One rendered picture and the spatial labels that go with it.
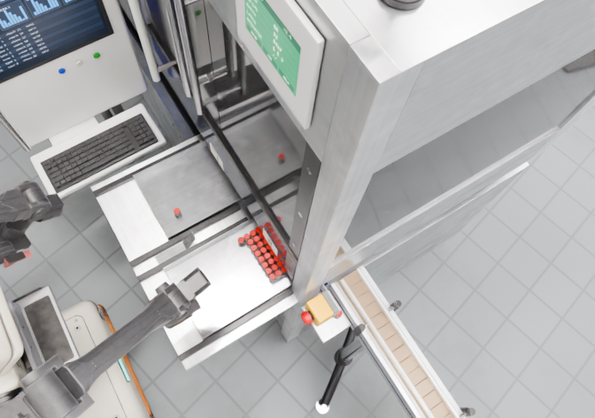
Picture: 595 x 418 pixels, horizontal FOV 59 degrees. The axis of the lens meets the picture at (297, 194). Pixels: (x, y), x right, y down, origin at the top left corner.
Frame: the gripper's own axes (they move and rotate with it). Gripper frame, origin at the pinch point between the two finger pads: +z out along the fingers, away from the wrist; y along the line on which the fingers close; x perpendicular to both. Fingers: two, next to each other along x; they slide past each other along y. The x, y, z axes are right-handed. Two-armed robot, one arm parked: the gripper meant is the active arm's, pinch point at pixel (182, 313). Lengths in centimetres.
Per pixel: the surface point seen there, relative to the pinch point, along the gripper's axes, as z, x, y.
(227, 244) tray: 20.2, 17.2, 22.1
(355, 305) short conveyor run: 13, -22, 46
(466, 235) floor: 110, -15, 139
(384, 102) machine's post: -96, -13, 36
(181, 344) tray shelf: 20.0, -3.5, -5.8
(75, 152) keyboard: 25, 77, -7
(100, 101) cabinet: 21, 89, 9
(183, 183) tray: 20, 44, 20
